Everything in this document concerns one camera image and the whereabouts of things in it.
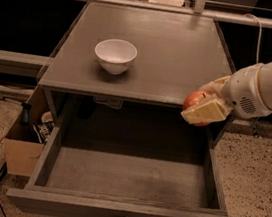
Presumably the white cable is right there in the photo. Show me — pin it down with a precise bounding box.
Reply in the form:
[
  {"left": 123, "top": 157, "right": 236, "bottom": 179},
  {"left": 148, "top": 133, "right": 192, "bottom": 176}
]
[{"left": 238, "top": 12, "right": 268, "bottom": 65}]

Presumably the red apple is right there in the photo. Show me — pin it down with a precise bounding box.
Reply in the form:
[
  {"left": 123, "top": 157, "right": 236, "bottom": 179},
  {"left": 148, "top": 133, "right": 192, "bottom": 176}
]
[{"left": 181, "top": 90, "right": 210, "bottom": 127}]

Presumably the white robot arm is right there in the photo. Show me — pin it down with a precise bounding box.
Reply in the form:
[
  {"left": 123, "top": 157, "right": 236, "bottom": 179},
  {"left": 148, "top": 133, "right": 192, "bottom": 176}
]
[{"left": 181, "top": 62, "right": 272, "bottom": 126}]

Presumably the cardboard box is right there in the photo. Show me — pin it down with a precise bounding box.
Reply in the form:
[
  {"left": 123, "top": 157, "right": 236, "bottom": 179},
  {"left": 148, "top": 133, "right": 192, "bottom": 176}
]
[{"left": 3, "top": 87, "right": 49, "bottom": 177}]

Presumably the open top drawer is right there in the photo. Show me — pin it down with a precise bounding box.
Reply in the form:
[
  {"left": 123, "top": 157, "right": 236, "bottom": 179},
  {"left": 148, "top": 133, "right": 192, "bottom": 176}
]
[{"left": 7, "top": 135, "right": 231, "bottom": 217}]

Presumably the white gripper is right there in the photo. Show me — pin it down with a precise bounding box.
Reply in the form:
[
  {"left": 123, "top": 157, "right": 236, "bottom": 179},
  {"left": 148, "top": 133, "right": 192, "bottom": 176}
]
[{"left": 178, "top": 52, "right": 272, "bottom": 137}]

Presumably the metal frame rail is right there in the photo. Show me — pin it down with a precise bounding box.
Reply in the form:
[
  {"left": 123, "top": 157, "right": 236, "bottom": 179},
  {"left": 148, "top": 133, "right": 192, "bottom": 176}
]
[{"left": 79, "top": 0, "right": 272, "bottom": 29}]

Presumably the white ceramic bowl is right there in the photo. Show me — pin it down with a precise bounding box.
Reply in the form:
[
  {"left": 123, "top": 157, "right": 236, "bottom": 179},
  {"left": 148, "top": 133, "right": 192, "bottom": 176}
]
[{"left": 94, "top": 39, "right": 138, "bottom": 75}]

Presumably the snack bag in box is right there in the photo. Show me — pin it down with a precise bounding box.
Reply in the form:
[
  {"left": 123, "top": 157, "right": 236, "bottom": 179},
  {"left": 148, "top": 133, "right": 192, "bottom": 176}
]
[{"left": 32, "top": 111, "right": 54, "bottom": 144}]

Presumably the dark spray bottle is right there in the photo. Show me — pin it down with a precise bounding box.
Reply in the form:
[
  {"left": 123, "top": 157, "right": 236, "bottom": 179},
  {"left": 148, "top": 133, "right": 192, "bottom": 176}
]
[{"left": 20, "top": 103, "right": 31, "bottom": 125}]

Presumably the grey wooden cabinet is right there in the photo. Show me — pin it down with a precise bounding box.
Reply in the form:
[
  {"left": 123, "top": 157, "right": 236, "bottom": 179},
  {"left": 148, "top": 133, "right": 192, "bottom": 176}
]
[{"left": 32, "top": 0, "right": 259, "bottom": 153}]

